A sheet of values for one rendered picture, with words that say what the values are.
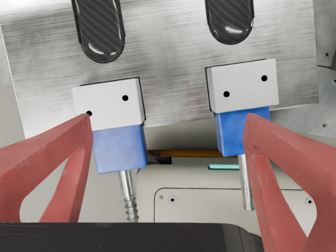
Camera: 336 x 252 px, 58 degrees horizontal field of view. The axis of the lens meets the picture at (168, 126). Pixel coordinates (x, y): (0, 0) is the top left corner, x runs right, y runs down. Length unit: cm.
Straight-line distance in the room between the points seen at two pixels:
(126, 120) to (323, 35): 22
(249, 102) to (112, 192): 102
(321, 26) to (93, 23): 22
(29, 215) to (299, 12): 123
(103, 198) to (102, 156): 98
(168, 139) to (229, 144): 89
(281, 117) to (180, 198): 61
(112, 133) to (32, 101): 8
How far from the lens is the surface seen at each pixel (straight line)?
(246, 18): 28
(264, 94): 25
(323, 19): 36
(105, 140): 26
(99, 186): 122
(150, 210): 93
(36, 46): 29
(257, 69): 24
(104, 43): 27
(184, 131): 114
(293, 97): 28
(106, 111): 24
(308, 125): 35
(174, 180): 89
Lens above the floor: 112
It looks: 81 degrees down
